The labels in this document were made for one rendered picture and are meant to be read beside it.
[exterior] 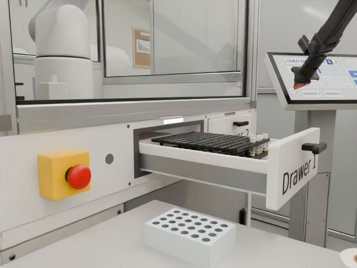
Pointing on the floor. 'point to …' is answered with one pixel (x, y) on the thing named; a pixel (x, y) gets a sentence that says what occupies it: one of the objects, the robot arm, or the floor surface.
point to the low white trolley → (50, 253)
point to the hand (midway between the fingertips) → (295, 87)
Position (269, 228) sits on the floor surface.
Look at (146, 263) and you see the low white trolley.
